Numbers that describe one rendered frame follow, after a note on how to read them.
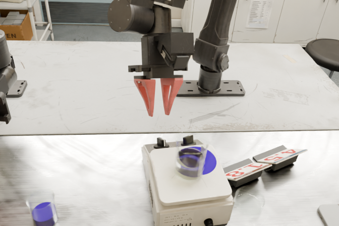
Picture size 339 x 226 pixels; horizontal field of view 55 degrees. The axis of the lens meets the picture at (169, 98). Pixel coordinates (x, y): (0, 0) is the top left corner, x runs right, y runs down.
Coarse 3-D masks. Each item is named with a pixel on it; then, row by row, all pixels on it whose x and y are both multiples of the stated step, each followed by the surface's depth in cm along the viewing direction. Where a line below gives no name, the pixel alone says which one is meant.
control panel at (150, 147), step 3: (147, 144) 68; (150, 144) 68; (153, 144) 68; (168, 144) 68; (171, 144) 68; (174, 144) 67; (147, 147) 66; (150, 147) 66; (153, 147) 66; (150, 150) 64
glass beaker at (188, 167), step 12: (192, 132) 54; (204, 132) 53; (180, 144) 54; (192, 144) 55; (204, 144) 53; (180, 156) 51; (192, 156) 50; (204, 156) 52; (180, 168) 52; (192, 168) 52; (192, 180) 53
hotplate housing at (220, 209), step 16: (144, 160) 64; (160, 208) 51; (176, 208) 52; (192, 208) 52; (208, 208) 53; (224, 208) 54; (160, 224) 53; (176, 224) 54; (192, 224) 54; (208, 224) 53; (224, 224) 57
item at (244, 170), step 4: (252, 164) 68; (256, 164) 67; (260, 164) 66; (264, 164) 65; (240, 168) 67; (244, 168) 66; (248, 168) 66; (252, 168) 65; (256, 168) 64; (232, 172) 66; (236, 172) 65; (240, 172) 65; (244, 172) 64; (228, 176) 64; (232, 176) 63; (236, 176) 62
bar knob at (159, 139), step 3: (159, 138) 66; (162, 138) 66; (159, 141) 65; (162, 141) 64; (165, 141) 64; (156, 144) 67; (159, 144) 65; (162, 144) 64; (165, 144) 64; (156, 147) 64; (159, 147) 64; (162, 147) 64; (165, 147) 64; (168, 147) 65
